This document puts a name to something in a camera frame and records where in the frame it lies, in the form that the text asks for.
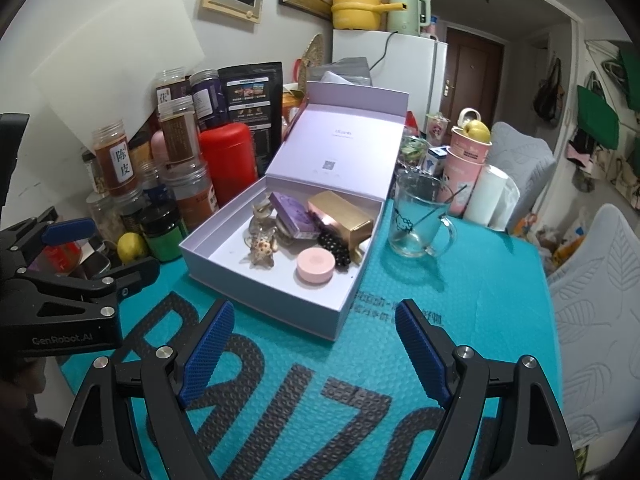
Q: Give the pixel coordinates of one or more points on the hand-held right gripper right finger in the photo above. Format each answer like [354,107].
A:
[422,355]

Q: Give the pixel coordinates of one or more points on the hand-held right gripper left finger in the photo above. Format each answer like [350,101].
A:
[207,355]

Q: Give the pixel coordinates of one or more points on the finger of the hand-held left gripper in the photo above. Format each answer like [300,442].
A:
[67,232]
[142,272]

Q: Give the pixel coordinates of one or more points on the lavender gift box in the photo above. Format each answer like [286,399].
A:
[230,255]

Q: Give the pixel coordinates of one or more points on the brown patterned hair clip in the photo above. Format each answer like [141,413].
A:
[262,247]

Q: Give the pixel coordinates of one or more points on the pink round case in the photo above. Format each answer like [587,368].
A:
[315,266]

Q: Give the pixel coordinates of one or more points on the black polka-dot hair clip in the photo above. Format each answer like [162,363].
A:
[332,247]

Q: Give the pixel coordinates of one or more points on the small purple box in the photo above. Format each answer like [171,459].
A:
[292,210]

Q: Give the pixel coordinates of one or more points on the gold rectangular box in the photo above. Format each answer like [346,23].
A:
[340,215]

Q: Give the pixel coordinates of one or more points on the red label packet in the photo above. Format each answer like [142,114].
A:
[62,257]

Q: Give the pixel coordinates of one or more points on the yellow lemon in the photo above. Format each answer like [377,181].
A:
[132,247]

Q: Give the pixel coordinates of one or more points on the small clear jar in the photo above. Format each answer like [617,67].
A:
[105,217]

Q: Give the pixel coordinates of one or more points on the dark jar green label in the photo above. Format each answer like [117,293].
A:
[165,237]

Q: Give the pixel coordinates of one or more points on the dark metal tin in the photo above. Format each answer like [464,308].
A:
[97,262]

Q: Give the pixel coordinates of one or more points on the white label spice jar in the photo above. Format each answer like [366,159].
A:
[115,160]

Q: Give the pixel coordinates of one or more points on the teal bubble mat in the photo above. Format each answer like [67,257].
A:
[475,285]

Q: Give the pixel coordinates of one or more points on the clear jar red spice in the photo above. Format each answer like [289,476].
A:
[192,200]

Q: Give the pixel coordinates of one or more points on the glass mug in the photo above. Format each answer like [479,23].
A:
[410,230]

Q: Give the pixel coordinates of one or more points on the pink bottle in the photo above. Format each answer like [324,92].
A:
[159,145]

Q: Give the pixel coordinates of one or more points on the red canister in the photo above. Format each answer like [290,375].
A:
[227,160]

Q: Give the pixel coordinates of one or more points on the tall brown spice jar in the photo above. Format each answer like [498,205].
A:
[177,130]

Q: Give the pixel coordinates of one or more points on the metal spoon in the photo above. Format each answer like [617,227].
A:
[440,206]

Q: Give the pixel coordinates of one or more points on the paper towel roll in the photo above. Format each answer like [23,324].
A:
[482,195]

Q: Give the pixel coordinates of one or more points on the pink paper cup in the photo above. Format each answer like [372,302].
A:
[462,180]
[470,150]

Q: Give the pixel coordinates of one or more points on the clear jar dark label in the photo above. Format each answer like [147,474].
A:
[170,85]

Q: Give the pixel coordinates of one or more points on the white paper sheet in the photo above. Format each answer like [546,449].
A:
[125,60]

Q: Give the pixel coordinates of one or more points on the grey quilted chair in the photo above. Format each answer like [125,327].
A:
[600,310]
[525,160]

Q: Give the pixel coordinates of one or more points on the dark purple jar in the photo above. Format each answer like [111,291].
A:
[206,97]

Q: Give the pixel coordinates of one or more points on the blue white carton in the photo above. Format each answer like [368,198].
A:
[435,160]

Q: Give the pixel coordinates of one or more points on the black pouch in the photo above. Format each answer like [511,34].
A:
[250,100]

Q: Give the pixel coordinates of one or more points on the glass with green print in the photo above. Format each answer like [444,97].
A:
[415,150]

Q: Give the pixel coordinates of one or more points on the orange packet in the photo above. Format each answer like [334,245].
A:
[292,115]

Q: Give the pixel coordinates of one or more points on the patterned paper cup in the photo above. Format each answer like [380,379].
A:
[437,127]

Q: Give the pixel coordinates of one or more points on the yellow pear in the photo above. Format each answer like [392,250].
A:
[477,131]

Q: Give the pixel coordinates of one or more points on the white water bottle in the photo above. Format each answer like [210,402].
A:
[469,116]

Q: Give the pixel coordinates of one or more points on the woven fan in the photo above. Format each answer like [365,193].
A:
[312,52]

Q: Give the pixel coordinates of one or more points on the white fridge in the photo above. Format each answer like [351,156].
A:
[415,75]

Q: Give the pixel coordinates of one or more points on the brown door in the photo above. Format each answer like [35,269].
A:
[475,75]

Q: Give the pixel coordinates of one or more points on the dark hanging handbag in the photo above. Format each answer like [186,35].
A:
[548,92]

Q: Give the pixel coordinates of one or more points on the grey plastic bag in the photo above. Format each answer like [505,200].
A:
[350,67]

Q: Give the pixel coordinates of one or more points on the green tote bag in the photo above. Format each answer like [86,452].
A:
[597,117]
[630,72]

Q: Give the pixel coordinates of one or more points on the yellow pot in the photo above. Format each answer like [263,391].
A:
[355,10]

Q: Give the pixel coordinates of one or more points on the pale green kettle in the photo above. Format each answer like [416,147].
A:
[405,12]

